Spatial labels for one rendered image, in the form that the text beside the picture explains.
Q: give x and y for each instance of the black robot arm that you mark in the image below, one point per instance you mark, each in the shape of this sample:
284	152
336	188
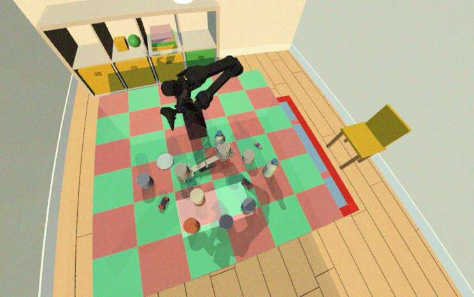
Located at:
196	77

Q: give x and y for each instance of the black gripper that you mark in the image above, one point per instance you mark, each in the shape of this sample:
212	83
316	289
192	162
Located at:
170	113

